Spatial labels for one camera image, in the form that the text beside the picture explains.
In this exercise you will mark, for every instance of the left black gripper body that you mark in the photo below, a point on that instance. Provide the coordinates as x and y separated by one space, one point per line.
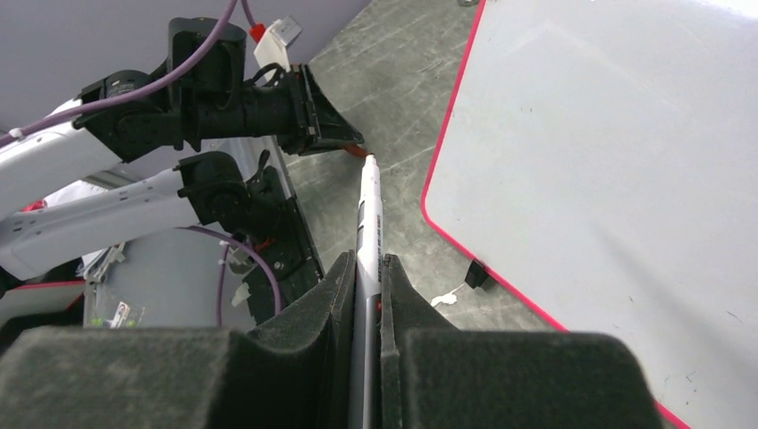
279 103

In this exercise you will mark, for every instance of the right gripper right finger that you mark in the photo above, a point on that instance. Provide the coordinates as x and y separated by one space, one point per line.
435 375

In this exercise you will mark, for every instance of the red-framed whiteboard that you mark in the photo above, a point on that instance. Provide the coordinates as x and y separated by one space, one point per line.
599 158

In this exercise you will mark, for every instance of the brown marker cap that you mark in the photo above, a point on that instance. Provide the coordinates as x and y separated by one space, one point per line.
356 150

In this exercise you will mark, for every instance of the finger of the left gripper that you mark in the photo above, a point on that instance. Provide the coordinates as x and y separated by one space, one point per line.
326 125
321 149

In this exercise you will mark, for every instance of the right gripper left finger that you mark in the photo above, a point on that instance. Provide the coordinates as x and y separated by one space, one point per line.
290 372

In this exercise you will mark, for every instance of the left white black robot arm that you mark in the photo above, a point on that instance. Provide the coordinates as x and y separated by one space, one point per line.
198 93

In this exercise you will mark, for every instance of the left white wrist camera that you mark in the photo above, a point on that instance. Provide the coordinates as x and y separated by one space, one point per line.
273 41

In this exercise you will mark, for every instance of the white whiteboard marker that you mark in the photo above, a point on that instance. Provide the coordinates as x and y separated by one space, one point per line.
367 312

